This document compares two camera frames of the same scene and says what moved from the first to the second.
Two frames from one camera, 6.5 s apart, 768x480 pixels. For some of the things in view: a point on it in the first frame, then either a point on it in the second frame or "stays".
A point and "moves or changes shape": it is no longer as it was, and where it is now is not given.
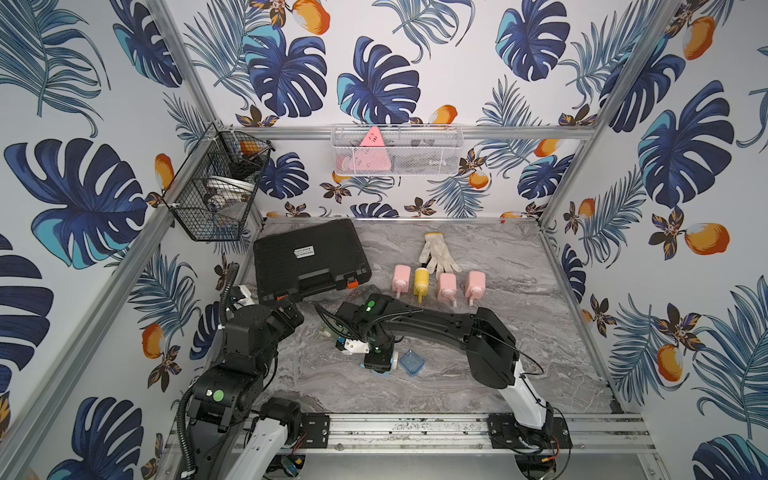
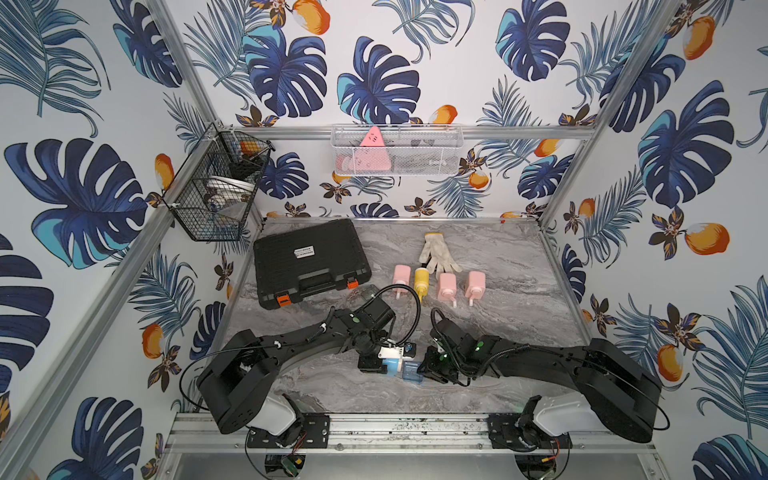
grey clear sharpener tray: [366, 290] stays
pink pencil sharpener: [447, 287] stays
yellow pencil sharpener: [421, 283] stays
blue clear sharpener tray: [412, 362] moves or changes shape
